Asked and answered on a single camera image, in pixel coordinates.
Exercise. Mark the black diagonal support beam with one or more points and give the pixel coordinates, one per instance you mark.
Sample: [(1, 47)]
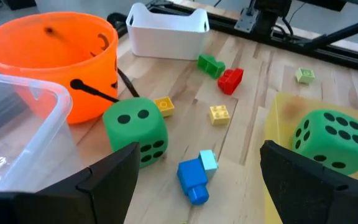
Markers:
[(337, 32)]

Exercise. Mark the orange pumpkin bucket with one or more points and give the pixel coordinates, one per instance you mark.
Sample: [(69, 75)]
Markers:
[(42, 46)]

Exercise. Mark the green foam die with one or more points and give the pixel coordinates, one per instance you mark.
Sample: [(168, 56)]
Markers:
[(331, 140), (132, 130)]

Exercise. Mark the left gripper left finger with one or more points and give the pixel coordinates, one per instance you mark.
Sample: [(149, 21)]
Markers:
[(104, 193)]

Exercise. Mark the blue toy brick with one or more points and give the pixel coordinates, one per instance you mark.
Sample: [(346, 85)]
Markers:
[(193, 180)]

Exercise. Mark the light cyan toy brick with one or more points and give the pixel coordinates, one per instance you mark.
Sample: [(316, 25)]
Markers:
[(209, 160)]

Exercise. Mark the yellow translucent plastic tray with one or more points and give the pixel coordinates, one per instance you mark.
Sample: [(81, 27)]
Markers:
[(278, 124)]

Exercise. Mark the red toy brick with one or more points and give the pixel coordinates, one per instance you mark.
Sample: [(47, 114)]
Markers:
[(230, 81)]

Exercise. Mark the white plastic basket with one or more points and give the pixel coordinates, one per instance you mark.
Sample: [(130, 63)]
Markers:
[(166, 37)]

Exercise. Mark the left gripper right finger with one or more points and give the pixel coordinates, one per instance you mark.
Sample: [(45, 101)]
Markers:
[(306, 199)]

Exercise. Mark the green toy brick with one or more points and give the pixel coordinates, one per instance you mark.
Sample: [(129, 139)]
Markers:
[(211, 66)]

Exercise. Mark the clear plastic container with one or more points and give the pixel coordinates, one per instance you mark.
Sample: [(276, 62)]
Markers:
[(20, 140)]

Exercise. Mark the yellow four-stud toy brick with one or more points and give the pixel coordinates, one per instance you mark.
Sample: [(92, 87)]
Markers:
[(219, 115)]

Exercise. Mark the small light green brick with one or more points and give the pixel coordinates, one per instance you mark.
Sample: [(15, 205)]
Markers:
[(305, 76)]

